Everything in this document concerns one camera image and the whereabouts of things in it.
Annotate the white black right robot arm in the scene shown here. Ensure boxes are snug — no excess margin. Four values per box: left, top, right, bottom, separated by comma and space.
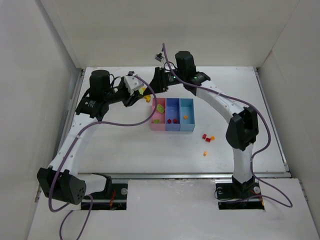
150, 51, 259, 184

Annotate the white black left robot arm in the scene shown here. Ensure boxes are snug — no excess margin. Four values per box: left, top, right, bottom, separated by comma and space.
37, 70, 148, 212

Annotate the dark blue plastic bin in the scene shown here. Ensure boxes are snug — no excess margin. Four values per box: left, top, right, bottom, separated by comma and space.
165, 98, 181, 132

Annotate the pink plastic bin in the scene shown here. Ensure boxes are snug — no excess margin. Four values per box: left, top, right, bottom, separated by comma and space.
150, 98, 166, 131

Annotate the light blue plastic bin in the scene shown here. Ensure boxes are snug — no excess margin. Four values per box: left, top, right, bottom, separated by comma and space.
180, 98, 195, 132

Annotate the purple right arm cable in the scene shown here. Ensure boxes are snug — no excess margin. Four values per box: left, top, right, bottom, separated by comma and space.
161, 42, 293, 209

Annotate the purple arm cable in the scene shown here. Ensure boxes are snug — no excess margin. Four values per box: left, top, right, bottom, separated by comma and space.
48, 72, 158, 240
161, 42, 293, 209

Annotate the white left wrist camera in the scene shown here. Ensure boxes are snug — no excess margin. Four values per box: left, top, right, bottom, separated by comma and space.
123, 71, 144, 96

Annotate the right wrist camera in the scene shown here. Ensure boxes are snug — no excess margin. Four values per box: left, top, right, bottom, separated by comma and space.
154, 52, 165, 63

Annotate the aluminium front rail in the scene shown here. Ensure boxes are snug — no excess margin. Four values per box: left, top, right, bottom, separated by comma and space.
77, 170, 292, 180

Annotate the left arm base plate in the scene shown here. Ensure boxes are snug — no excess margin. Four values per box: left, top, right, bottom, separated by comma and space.
91, 180, 128, 211

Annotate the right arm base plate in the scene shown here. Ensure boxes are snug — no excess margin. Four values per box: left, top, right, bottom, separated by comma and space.
214, 182, 265, 210

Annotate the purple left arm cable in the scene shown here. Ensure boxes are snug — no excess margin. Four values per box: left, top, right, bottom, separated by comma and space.
48, 72, 158, 240

